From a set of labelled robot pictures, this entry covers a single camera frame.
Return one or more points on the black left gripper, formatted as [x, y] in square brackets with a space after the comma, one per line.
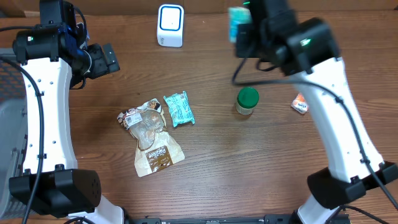
[103, 66]

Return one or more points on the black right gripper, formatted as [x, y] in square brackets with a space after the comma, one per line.
[242, 43]

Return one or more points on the teal tissue pack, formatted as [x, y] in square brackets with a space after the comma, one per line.
[237, 16]

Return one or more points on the green lid jar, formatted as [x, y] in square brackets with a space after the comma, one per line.
[246, 101]

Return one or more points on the orange snack packet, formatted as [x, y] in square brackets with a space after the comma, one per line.
[299, 104]

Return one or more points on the light green snack bag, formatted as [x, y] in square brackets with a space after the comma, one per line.
[179, 109]

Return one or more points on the brown pancake snack bag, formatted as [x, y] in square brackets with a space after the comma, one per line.
[156, 149]

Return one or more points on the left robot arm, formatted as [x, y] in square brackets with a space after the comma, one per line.
[54, 57]

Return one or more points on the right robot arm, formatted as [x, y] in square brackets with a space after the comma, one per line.
[308, 56]

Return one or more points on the white barcode scanner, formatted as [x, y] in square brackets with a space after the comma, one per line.
[170, 25]

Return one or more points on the grey plastic mesh basket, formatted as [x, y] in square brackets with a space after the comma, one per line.
[13, 137]

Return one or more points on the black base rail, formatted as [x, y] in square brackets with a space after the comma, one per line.
[267, 219]

